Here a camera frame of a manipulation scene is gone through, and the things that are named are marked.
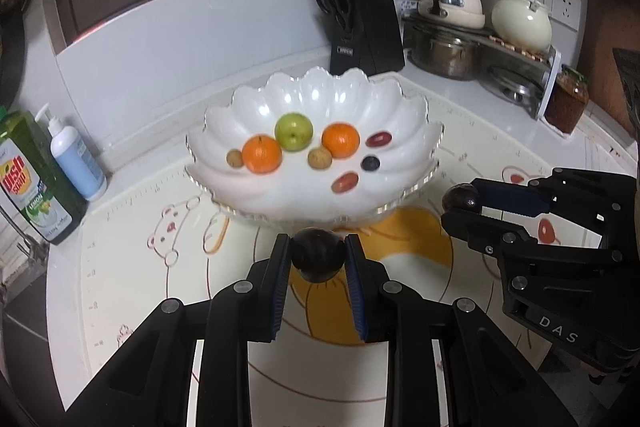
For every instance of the metal pot rack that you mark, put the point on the metal pot rack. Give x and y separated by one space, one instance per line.
550 82

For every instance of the brown longan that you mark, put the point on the brown longan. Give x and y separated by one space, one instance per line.
235 158
319 158

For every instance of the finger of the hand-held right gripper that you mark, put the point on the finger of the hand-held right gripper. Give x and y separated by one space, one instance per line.
475 229
515 199

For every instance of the dark purple plum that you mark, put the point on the dark purple plum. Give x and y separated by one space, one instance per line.
461 199
318 255

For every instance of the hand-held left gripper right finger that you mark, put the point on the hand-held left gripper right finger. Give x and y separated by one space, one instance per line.
357 287

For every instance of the black knife block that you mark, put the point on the black knife block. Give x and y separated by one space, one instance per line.
367 27

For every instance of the white wall outlets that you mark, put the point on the white wall outlets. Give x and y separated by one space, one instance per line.
565 4

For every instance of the large steel pot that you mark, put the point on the large steel pot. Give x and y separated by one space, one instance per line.
445 57

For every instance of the blueberry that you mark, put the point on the blueberry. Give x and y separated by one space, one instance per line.
370 163

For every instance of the small mandarin orange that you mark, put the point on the small mandarin orange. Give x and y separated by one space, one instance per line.
340 139

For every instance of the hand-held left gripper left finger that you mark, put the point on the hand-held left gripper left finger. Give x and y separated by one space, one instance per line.
280 287

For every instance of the red date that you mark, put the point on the red date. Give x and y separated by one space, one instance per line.
345 182
378 139

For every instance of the steel pan under rack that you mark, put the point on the steel pan under rack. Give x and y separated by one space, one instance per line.
515 89

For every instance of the large mandarin orange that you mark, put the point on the large mandarin orange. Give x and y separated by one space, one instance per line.
261 153

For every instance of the dark brown board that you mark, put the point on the dark brown board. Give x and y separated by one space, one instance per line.
610 7

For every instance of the slim chrome faucet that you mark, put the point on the slim chrome faucet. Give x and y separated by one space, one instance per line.
32 249

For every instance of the glass jar red sauce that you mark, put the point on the glass jar red sauce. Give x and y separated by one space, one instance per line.
565 107

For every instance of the cartoon printed baking mat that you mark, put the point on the cartoon printed baking mat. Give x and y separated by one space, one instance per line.
150 282

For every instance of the green dish soap bottle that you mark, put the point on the green dish soap bottle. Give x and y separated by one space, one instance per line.
45 197

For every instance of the green apple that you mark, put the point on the green apple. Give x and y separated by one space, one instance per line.
293 132

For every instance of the white blue pump bottle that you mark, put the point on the white blue pump bottle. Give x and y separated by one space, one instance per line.
80 162

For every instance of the cream ceramic pot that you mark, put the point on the cream ceramic pot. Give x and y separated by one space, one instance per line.
520 24

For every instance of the white scalloped bowl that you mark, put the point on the white scalloped bowl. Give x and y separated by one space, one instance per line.
300 97

